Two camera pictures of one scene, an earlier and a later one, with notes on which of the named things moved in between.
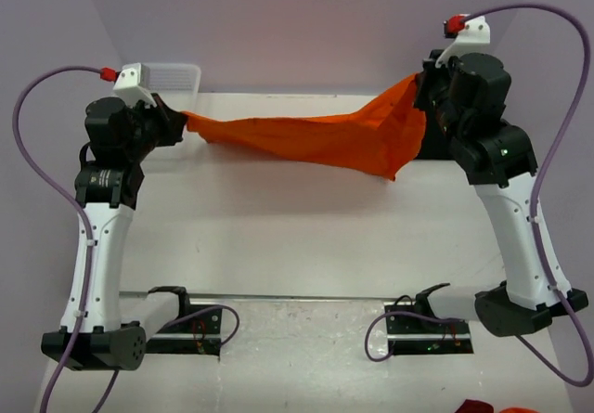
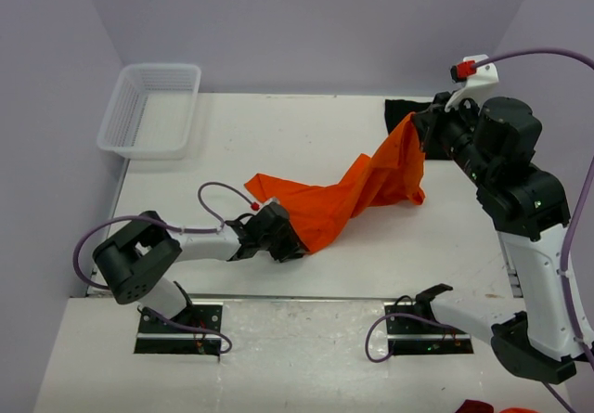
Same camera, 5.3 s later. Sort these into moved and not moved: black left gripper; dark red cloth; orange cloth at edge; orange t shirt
Moved: orange t shirt; black left gripper
Not moved: dark red cloth; orange cloth at edge
